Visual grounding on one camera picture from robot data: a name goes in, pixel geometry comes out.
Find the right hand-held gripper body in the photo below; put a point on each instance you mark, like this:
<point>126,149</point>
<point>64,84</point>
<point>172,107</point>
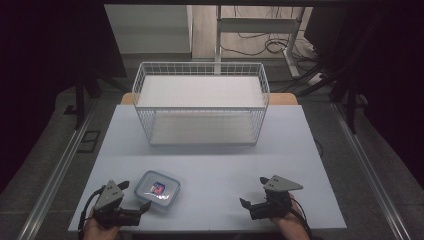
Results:
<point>276,200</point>

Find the white metal desk frame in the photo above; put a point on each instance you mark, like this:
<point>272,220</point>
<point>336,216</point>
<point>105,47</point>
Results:
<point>258,25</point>

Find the grey metal floor rail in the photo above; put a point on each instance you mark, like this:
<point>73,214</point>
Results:
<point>56,173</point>
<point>370,173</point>

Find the white cabinet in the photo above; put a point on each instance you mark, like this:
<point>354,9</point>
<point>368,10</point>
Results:
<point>150,28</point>

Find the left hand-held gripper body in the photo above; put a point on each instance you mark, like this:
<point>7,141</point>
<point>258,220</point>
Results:
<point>108,196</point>

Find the tan wooden board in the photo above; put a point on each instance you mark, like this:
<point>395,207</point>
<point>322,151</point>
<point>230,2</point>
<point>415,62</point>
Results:
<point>282,99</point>

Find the person's right hand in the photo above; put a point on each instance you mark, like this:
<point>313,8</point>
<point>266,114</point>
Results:
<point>289,224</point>

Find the black metal stand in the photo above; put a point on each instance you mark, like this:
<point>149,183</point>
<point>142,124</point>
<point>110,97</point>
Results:
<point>350,96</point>
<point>80,100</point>

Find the white power strip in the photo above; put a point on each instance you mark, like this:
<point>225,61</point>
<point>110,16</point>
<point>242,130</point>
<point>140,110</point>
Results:
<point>315,80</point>

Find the person's left hand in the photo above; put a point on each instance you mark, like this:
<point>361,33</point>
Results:
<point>96,231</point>

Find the clear plastic food container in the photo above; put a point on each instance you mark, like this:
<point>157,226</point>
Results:
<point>156,190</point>

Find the black rectangular floor frame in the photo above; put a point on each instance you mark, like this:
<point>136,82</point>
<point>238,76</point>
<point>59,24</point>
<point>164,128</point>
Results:
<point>89,141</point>

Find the dark curtain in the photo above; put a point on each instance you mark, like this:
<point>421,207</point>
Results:
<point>36,66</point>
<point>396,66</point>

